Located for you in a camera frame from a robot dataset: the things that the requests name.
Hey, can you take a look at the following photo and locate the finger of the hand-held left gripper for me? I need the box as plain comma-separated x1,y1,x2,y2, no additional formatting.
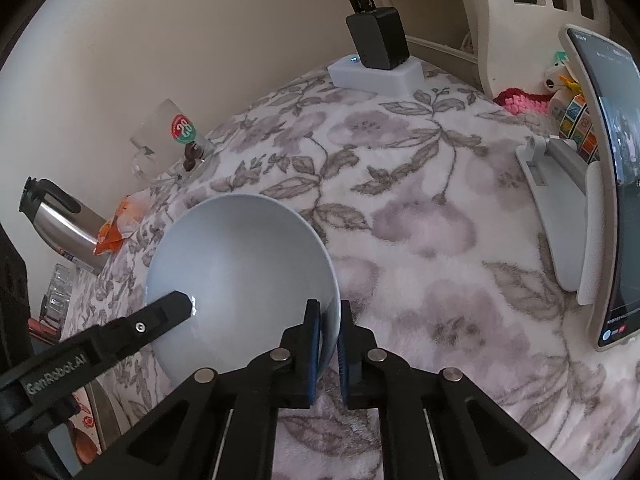
87,290,195,367
0,227,32,368

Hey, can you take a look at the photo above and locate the clear glass mug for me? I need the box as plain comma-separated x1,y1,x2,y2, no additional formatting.
129,99,217,187

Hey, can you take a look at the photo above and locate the red-rimmed strawberry bowl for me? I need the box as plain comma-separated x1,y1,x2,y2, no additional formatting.
65,392,101,466

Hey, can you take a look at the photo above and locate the stainless steel thermos jug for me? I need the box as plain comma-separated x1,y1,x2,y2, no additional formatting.
19,177,109,274

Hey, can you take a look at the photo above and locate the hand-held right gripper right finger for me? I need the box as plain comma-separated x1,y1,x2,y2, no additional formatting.
336,300,576,480

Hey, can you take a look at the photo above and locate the pink crochet piece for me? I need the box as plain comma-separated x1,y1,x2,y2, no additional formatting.
494,87,552,117

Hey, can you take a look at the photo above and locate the black power adapter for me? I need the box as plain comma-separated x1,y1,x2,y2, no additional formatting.
346,7,410,71

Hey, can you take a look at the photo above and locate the clear glass cup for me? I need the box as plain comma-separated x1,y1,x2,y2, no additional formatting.
47,263,77,307
41,294,69,329

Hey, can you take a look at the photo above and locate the smartphone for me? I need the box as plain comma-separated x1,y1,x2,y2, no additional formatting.
565,25,640,352

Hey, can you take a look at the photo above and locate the white phone stand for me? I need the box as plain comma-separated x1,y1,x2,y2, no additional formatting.
516,135,622,307

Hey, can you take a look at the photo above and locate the colourful sticker box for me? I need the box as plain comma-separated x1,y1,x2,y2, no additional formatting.
542,52,602,162

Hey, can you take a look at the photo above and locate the pale blue strawberry bowl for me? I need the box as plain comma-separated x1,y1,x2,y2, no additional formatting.
145,194,343,389

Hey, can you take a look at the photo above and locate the orange snack packet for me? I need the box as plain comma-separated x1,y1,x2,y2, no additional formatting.
96,197,147,257

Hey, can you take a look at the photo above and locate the white cut-out chair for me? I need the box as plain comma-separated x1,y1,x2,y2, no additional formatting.
450,0,612,97

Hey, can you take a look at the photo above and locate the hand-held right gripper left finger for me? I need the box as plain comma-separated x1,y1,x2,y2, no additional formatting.
77,299,325,480

